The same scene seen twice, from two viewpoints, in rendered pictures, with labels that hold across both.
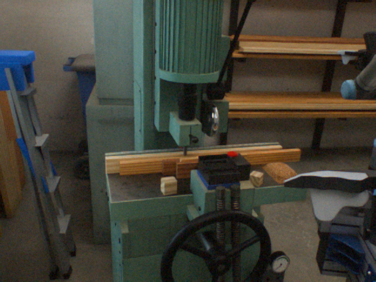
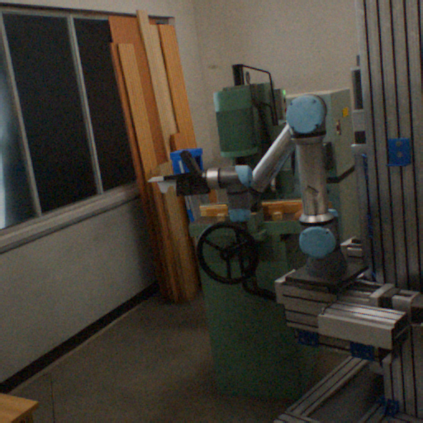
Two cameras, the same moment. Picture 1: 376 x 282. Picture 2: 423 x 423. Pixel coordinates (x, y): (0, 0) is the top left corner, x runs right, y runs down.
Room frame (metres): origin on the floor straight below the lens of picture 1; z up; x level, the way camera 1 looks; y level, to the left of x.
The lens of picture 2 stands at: (-1.20, -1.54, 1.53)
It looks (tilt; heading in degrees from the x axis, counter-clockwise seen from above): 12 degrees down; 38
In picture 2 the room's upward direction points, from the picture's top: 8 degrees counter-clockwise
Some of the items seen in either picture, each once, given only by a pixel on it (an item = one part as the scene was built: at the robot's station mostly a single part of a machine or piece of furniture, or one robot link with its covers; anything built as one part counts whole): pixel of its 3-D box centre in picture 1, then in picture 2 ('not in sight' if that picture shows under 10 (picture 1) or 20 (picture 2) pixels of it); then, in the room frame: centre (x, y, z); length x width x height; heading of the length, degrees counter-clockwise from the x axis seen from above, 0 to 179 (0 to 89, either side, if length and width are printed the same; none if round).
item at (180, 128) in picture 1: (184, 130); not in sight; (1.08, 0.01, 1.03); 0.14 x 0.07 x 0.09; 16
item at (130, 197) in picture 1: (210, 191); (251, 225); (0.97, -0.07, 0.87); 0.61 x 0.30 x 0.06; 106
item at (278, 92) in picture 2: not in sight; (278, 103); (1.41, -0.04, 1.40); 0.10 x 0.06 x 0.16; 16
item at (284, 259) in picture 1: (278, 262); not in sight; (0.93, -0.30, 0.65); 0.06 x 0.04 x 0.08; 106
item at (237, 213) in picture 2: not in sight; (240, 204); (0.42, -0.41, 1.12); 0.11 x 0.08 x 0.11; 20
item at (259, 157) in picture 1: (215, 161); (267, 209); (1.09, -0.09, 0.92); 0.62 x 0.02 x 0.04; 106
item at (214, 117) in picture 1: (210, 119); (274, 183); (1.22, -0.08, 1.02); 0.12 x 0.03 x 0.12; 16
